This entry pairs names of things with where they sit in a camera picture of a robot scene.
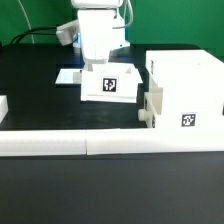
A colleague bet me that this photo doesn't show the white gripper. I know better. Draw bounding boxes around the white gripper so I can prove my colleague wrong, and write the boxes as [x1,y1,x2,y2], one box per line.
[78,9,115,71]

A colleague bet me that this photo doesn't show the white drawer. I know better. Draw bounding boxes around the white drawer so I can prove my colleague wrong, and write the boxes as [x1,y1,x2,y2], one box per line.
[72,63,142,103]
[137,87,165,129]

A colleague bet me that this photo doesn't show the white front drawer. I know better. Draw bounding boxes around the white front drawer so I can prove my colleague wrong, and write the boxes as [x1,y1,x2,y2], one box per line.
[137,87,165,129]

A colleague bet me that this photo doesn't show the white drawer cabinet box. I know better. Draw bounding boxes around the white drawer cabinet box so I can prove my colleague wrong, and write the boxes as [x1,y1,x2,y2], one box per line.
[145,50,224,130]

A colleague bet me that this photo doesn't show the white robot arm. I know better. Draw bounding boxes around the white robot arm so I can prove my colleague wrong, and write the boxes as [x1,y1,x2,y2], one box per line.
[56,0,134,71]

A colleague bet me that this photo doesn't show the white marker sheet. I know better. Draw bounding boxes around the white marker sheet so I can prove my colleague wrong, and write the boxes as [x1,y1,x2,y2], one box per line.
[56,68,142,84]

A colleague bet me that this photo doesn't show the white front fence right piece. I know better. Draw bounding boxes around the white front fence right piece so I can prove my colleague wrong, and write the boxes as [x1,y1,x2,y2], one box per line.
[86,128,224,155]

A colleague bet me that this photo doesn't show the white fence piece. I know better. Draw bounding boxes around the white fence piece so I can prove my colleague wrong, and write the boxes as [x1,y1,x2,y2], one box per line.
[0,130,87,157]
[86,128,224,155]
[0,95,8,123]

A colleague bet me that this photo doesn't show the white front fence left piece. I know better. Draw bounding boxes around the white front fence left piece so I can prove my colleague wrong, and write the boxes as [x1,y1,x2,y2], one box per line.
[0,130,87,157]

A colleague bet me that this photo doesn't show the black cables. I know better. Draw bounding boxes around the black cables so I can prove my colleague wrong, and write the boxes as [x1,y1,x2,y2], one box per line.
[9,25,64,46]

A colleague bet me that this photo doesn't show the white thin cable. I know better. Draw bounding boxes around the white thin cable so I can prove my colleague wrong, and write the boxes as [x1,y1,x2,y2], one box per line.
[17,0,36,44]

